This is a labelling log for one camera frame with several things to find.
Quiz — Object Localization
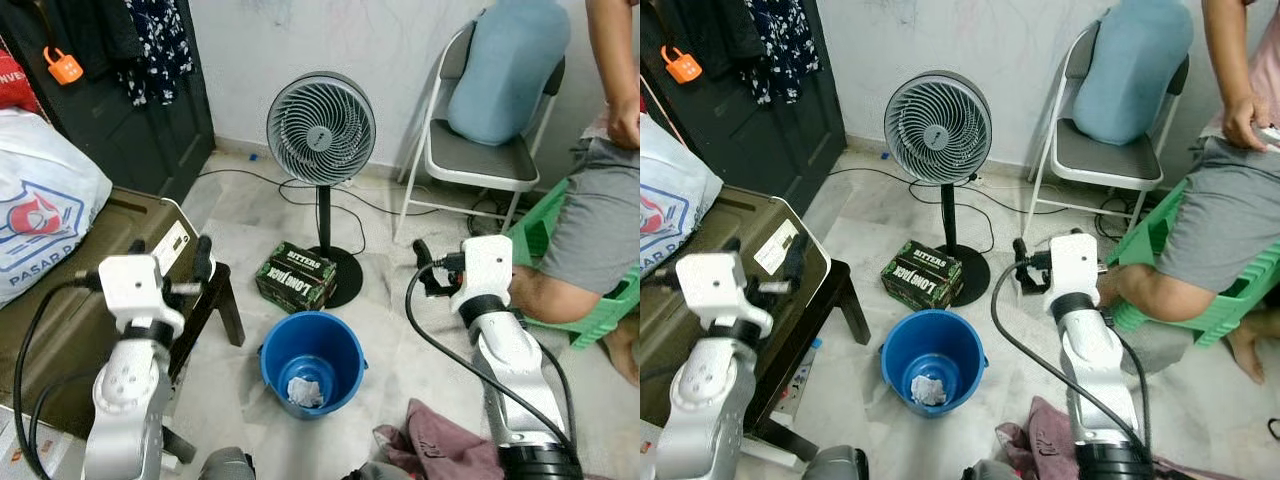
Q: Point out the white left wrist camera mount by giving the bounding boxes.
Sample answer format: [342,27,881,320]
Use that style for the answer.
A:
[98,254,187,339]
[676,252,774,339]

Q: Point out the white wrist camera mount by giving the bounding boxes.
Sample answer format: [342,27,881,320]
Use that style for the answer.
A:
[98,254,187,339]
[676,252,774,339]
[1040,233,1101,301]
[448,236,515,306]

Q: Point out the orange padlock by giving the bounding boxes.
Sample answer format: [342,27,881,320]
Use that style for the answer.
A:
[42,46,85,87]
[661,44,704,86]

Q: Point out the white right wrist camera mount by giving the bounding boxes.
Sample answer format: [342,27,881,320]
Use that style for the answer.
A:
[448,236,515,306]
[1040,233,1101,301]

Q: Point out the grey standing fan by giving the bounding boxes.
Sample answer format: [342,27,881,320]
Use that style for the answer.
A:
[266,70,378,310]
[884,69,994,308]

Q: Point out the white printed cardboard box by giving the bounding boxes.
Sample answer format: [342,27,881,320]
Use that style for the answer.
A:
[0,405,89,480]

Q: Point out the dark floral hanging garment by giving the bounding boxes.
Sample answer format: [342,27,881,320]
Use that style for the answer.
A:
[744,0,821,108]
[124,0,195,108]

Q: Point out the blue plastic bucket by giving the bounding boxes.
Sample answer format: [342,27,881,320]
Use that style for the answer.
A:
[879,309,990,418]
[259,311,369,420]

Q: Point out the black fan power cable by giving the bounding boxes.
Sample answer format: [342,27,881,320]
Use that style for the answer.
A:
[828,164,1146,257]
[195,166,526,257]

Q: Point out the dark green printed carton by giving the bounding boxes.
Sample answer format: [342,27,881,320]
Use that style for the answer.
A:
[254,241,339,315]
[880,238,965,311]

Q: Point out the white printed plastic bag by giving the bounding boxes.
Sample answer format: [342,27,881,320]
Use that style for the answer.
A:
[0,107,114,307]
[640,113,725,283]

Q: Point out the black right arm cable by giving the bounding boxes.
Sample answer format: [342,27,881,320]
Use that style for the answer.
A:
[405,255,579,456]
[990,258,1151,456]

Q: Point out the white grey folding chair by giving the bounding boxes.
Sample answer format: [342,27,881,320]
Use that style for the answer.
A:
[394,20,567,244]
[1022,18,1193,241]

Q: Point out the light blue pillow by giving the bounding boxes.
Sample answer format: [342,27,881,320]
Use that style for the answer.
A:
[446,0,572,147]
[1071,0,1195,147]

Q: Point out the black hanging garment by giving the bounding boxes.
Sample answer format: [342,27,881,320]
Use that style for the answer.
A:
[38,0,143,79]
[655,0,761,76]

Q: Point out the grey robot right leg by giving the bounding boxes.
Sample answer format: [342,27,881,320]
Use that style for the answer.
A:
[960,458,1023,480]
[343,460,411,480]

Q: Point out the dark wooden low table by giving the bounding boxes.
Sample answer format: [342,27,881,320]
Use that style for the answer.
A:
[745,258,872,463]

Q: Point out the crumpled purple cloth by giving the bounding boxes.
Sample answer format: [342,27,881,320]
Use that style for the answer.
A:
[994,396,1246,480]
[372,398,503,480]

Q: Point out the red printed bag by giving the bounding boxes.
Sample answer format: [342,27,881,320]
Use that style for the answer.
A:
[0,45,43,119]

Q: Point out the black door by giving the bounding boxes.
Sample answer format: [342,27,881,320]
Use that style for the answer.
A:
[0,0,217,204]
[640,0,848,218]

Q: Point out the crumpled white paper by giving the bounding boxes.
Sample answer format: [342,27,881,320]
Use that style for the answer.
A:
[287,376,327,409]
[909,374,949,408]

